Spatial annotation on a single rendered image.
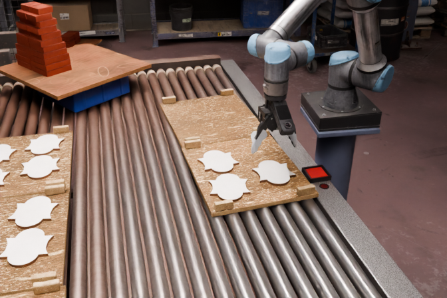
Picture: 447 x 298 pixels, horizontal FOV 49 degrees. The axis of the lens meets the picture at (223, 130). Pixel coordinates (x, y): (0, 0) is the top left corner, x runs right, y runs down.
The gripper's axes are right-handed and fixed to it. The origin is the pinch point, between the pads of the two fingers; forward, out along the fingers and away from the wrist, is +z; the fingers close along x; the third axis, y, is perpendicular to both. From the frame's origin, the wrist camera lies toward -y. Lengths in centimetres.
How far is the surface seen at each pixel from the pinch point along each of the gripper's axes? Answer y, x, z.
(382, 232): 58, -96, 102
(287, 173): -2.6, -3.7, 7.5
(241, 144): 22.2, 3.8, 8.5
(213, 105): 59, 4, 8
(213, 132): 34.8, 10.6, 8.5
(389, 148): 141, -157, 101
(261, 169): 2.2, 3.6, 7.5
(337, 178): 36, -48, 42
